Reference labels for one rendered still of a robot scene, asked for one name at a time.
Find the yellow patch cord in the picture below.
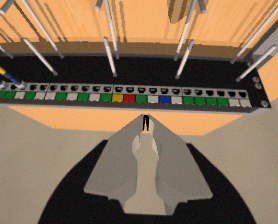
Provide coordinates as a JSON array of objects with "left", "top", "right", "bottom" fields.
[{"left": 0, "top": 67, "right": 12, "bottom": 79}]

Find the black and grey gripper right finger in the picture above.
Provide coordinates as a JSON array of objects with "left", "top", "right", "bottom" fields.
[{"left": 145, "top": 114, "right": 257, "bottom": 224}]

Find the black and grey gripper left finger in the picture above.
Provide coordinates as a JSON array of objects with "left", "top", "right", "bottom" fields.
[{"left": 38, "top": 114, "right": 146, "bottom": 224}]

